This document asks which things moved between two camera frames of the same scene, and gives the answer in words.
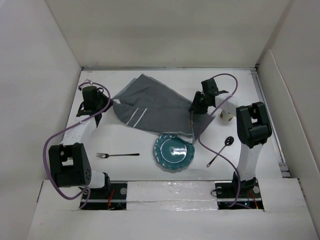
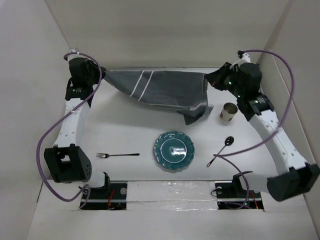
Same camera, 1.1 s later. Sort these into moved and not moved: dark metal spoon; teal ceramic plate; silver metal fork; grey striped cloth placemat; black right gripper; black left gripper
Moved: black left gripper; black right gripper; grey striped cloth placemat
Not moved: silver metal fork; teal ceramic plate; dark metal spoon
